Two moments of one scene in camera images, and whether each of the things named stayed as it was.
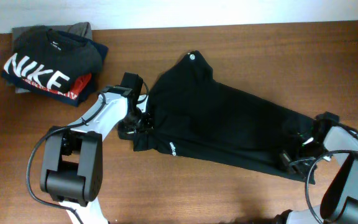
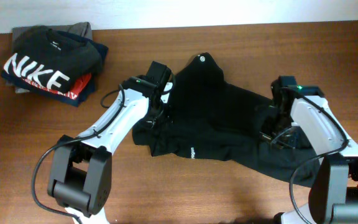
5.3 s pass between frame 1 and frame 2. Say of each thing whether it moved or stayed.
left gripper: moved
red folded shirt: stayed
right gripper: moved
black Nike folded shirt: stayed
